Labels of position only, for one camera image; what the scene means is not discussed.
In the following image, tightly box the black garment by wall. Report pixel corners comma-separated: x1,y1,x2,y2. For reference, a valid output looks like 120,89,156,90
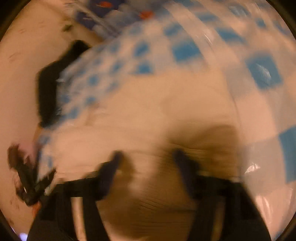
36,40,90,128

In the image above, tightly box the white quilted jacket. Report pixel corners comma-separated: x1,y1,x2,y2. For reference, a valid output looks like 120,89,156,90
42,68,240,240

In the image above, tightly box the whale pattern curtain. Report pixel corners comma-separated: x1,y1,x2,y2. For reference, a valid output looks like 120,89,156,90
64,0,164,39

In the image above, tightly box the blue checkered bagged quilt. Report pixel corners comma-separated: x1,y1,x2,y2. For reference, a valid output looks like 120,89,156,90
44,1,295,240

